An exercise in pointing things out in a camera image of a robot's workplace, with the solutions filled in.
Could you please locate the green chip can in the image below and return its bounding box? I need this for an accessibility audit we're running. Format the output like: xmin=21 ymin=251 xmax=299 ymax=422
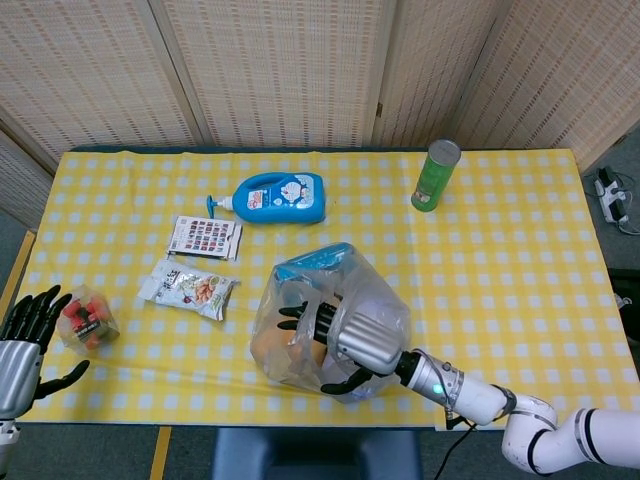
xmin=410 ymin=138 xmax=463 ymax=214

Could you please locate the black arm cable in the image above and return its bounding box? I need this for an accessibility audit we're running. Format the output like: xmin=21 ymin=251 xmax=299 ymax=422
xmin=431 ymin=413 xmax=482 ymax=480

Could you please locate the yellow checked tablecloth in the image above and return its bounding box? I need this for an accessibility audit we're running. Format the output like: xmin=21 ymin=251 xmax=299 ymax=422
xmin=8 ymin=148 xmax=640 ymax=432

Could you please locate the woven folding screen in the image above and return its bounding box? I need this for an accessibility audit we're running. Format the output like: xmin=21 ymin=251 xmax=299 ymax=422
xmin=0 ymin=0 xmax=640 ymax=231

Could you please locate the translucent plastic bag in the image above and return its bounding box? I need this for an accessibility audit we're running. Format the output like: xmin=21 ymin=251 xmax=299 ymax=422
xmin=249 ymin=241 xmax=413 ymax=406

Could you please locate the orange plush toy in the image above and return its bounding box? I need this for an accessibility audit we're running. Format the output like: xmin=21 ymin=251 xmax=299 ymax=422
xmin=251 ymin=323 xmax=332 ymax=374

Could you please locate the black object beside table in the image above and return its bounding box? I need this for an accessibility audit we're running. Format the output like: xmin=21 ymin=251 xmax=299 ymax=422
xmin=608 ymin=268 xmax=640 ymax=347

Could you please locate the blue pump soap bottle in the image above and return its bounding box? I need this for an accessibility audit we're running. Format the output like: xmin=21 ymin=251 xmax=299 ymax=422
xmin=206 ymin=171 xmax=328 ymax=227

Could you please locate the white snack packet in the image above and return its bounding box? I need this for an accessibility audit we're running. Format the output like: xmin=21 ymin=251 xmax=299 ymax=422
xmin=136 ymin=258 xmax=242 ymax=323

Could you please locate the white power strip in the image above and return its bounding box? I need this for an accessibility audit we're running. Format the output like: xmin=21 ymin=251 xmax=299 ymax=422
xmin=592 ymin=166 xmax=635 ymax=235

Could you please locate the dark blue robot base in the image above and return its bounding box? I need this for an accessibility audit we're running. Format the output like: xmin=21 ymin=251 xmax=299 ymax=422
xmin=211 ymin=427 xmax=424 ymax=480

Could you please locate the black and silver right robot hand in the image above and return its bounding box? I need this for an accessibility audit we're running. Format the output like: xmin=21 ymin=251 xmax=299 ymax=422
xmin=277 ymin=298 xmax=406 ymax=397

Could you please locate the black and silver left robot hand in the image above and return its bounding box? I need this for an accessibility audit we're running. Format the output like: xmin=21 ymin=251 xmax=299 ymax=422
xmin=0 ymin=284 xmax=92 ymax=419

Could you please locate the clear packet of red items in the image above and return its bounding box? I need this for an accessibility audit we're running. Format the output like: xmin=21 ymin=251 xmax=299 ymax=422
xmin=55 ymin=284 xmax=122 ymax=358

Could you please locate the card pack with coloured squares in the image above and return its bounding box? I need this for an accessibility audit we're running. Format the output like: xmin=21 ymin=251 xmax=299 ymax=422
xmin=166 ymin=215 xmax=244 ymax=263

